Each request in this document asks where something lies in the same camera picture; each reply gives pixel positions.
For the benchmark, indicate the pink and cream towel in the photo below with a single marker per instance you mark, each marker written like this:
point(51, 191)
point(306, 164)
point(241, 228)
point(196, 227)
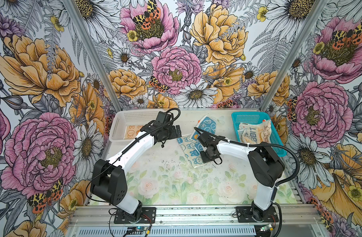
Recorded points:
point(255, 133)

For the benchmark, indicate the white plastic basket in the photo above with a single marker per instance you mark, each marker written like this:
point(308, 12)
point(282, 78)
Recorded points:
point(130, 117)

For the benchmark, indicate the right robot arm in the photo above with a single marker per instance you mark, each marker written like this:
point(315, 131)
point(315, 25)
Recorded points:
point(267, 167)

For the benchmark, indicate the teal plastic basket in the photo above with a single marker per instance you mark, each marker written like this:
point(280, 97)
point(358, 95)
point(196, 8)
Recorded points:
point(254, 118)

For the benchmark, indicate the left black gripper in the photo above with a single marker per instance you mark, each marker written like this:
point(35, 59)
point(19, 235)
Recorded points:
point(173, 135)

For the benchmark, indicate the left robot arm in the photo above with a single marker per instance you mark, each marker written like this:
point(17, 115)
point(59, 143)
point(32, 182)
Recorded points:
point(109, 177)

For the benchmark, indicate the blue and cream towel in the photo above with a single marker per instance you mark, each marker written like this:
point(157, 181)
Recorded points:
point(190, 144)

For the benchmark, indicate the left aluminium corner post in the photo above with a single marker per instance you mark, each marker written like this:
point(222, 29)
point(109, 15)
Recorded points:
point(82, 31)

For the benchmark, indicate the right aluminium corner post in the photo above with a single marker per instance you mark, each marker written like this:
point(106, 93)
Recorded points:
point(307, 27)

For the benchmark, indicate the aluminium corner post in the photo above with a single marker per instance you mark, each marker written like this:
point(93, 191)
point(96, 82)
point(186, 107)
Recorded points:
point(307, 27)
point(82, 31)

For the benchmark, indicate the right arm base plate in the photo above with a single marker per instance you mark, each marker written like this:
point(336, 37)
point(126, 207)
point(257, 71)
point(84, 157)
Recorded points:
point(249, 214)

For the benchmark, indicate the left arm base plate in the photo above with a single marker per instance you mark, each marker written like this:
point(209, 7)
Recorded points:
point(144, 215)

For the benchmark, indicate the orange patterned towel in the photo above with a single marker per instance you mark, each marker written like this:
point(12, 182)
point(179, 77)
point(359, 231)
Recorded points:
point(132, 131)

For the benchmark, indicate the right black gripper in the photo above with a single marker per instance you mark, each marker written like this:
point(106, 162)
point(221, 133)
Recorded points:
point(204, 159)

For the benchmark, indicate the aluminium front rail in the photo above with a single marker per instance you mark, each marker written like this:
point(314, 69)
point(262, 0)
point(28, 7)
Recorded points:
point(295, 220)

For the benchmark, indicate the green circuit board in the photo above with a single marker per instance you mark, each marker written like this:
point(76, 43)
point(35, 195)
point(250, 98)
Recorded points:
point(138, 229)

